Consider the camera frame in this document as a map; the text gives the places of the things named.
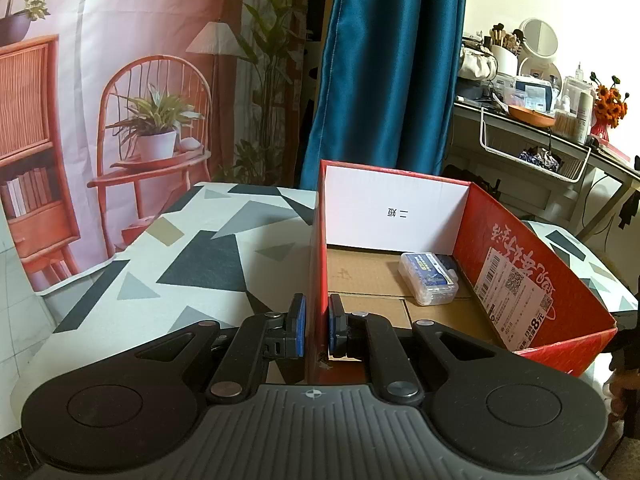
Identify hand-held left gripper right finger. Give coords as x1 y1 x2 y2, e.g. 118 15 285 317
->
327 294 506 406

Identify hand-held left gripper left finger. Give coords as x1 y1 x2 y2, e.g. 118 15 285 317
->
120 294 308 406

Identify red cardboard box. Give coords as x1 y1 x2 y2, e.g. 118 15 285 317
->
305 159 619 386

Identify person's right hand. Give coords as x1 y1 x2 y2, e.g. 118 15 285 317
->
610 372 635 418

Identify clear plastic box blue label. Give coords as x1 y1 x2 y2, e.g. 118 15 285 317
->
398 252 460 307

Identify geometric patterned tablecloth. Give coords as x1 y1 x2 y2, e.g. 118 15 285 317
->
10 182 640 411

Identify white dressing table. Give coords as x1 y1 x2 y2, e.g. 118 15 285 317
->
445 100 640 241

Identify white bottle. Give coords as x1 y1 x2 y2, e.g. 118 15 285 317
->
572 92 595 146

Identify orange flower bouquet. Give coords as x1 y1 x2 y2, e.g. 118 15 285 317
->
590 72 630 128

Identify orange bowl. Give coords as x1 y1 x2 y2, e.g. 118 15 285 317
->
507 105 557 128

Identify blue curtain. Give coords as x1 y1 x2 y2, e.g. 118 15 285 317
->
300 0 468 178

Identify blue and white box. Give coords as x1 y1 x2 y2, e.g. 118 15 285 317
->
515 76 556 111

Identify white cloth pouch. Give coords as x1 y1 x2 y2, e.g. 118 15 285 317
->
459 47 498 81

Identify white brush cup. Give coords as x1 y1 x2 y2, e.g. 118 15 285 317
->
490 44 518 78

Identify round white mirror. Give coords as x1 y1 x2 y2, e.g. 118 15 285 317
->
517 17 558 83

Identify printed furniture backdrop cloth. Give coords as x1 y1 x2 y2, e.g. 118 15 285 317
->
0 0 326 293

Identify white wire basket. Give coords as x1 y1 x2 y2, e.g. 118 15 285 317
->
479 107 591 182

